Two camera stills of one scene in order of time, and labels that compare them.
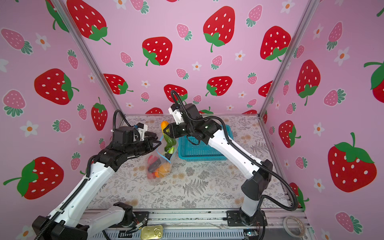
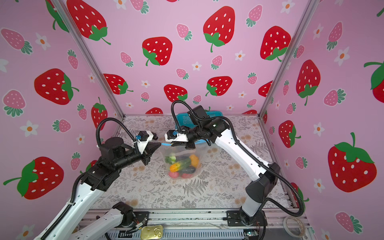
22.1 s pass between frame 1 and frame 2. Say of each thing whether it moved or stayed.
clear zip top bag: moved
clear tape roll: stayed
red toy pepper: moved
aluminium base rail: stayed
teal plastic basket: moved
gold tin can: stayed
